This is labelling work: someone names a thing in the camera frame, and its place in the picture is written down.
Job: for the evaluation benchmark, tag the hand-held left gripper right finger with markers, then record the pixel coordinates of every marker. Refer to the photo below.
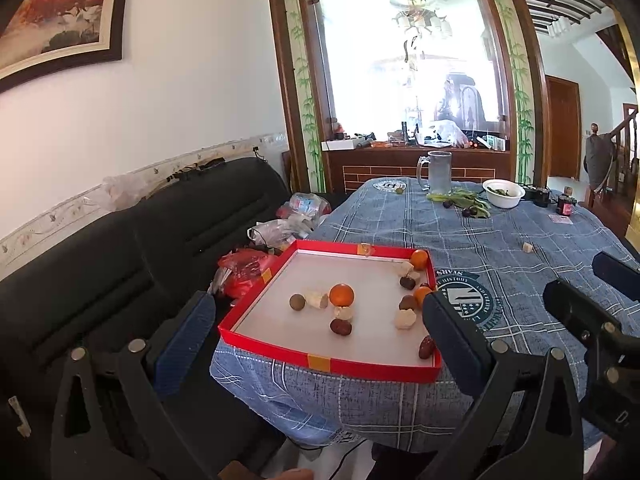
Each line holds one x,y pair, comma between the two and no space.
450,345

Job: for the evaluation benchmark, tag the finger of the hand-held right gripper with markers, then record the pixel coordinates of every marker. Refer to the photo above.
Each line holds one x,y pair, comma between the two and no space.
575,307
617,267

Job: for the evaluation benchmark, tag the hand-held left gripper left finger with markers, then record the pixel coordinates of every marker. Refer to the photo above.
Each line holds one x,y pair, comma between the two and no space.
185,345

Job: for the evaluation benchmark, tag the red jujube date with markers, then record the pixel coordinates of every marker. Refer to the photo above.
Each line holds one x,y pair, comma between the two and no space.
407,282
426,346
340,327
407,302

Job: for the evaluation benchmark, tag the cream lumpy piece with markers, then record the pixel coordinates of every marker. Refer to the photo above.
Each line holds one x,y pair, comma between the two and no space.
405,318
415,276
527,246
316,299
402,267
344,313

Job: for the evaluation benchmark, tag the orange tangerine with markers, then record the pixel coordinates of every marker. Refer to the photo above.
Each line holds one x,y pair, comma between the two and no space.
341,294
419,259
422,296

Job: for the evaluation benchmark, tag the red cardboard box tray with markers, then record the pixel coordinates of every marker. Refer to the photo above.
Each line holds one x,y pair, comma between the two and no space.
340,345

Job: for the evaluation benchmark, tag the black jar red label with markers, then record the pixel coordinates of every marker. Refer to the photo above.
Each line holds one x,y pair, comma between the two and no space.
565,205

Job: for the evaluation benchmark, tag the red plastic bag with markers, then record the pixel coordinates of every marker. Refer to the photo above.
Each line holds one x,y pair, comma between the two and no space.
245,267

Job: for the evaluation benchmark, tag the black round container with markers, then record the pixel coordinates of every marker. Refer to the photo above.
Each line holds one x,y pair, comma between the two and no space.
540,195

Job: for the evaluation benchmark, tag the black leather sofa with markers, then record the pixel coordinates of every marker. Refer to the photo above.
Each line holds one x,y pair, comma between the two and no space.
100,270

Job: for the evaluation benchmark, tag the brown longan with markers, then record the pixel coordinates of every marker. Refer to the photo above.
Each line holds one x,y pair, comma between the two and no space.
297,302

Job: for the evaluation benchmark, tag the white bowl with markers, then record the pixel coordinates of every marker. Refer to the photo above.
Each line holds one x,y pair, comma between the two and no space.
503,193

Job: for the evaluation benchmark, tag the green vegetable stalks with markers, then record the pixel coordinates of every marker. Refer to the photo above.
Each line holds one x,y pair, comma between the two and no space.
467,197

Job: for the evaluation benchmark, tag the wooden door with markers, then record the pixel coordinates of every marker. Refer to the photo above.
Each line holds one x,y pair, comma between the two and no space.
562,127

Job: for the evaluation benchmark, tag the crumpled clear plastic bag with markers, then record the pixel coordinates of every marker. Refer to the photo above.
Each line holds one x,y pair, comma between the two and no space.
122,190

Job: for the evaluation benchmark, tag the glass beer mug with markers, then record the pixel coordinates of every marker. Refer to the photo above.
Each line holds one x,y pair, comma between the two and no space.
439,170

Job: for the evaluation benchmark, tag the white paper tag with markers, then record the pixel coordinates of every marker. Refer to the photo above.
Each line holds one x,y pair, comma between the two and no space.
20,417

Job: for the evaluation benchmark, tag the blue and red snack bag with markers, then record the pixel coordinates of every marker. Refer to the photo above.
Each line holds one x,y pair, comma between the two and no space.
306,205

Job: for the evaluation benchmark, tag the wooden cabinet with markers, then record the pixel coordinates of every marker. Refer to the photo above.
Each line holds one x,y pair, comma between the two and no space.
380,170

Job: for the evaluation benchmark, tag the white plastic bag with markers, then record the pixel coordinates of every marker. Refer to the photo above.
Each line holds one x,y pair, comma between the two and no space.
450,132

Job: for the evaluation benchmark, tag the white flat box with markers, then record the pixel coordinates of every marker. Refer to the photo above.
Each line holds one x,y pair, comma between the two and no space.
340,145

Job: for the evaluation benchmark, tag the wooden bamboo-print partition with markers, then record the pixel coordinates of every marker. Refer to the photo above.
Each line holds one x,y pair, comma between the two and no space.
300,85

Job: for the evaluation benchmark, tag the framed horse painting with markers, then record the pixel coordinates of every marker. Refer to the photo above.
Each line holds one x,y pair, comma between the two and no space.
55,15

